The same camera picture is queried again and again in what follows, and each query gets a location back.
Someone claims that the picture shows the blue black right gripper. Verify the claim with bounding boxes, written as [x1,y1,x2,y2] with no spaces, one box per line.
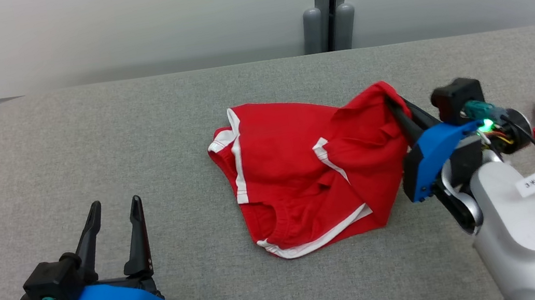
[384,77,535,206]

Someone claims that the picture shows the red shorts with white stripes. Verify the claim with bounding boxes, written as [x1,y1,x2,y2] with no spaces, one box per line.
[202,77,430,268]

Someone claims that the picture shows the grey cylindrical post cap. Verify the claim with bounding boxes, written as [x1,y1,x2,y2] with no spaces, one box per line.
[300,7,328,55]
[329,2,360,52]

